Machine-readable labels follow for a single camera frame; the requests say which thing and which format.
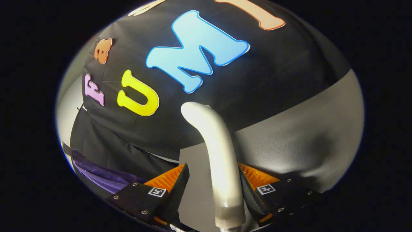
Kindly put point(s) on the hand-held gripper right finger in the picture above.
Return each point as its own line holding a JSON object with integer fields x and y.
{"x": 254, "y": 203}

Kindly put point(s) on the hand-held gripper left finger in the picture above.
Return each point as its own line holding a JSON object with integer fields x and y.
{"x": 177, "y": 193}

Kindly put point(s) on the white garment steamer head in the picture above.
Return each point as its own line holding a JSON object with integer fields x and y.
{"x": 222, "y": 167}

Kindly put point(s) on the purple button jacket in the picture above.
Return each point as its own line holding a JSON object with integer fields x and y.
{"x": 103, "y": 177}

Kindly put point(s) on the grey cabinet with black top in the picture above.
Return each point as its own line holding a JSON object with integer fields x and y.
{"x": 305, "y": 129}

